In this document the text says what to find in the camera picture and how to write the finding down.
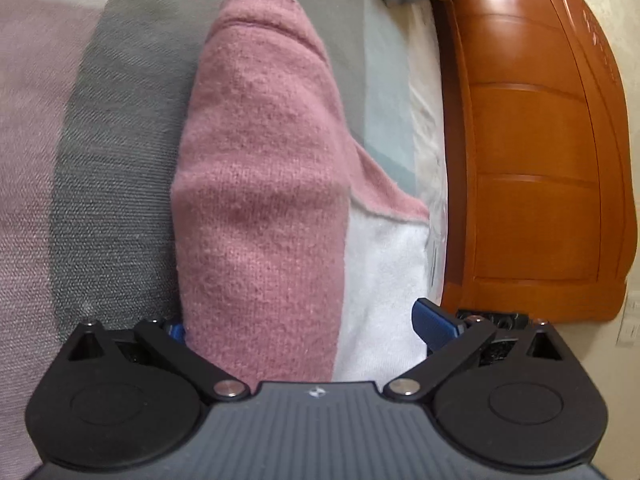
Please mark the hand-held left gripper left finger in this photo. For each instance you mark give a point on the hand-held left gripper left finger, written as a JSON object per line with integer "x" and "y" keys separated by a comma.
{"x": 177, "y": 331}

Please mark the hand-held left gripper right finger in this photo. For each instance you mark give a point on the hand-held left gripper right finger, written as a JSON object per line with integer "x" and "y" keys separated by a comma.
{"x": 435, "y": 325}

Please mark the pink and white sweater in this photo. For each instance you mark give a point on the pink and white sweater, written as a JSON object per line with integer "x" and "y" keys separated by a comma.
{"x": 260, "y": 185}

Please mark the wooden headboard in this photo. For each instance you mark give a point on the wooden headboard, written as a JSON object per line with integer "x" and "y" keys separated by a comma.
{"x": 530, "y": 160}

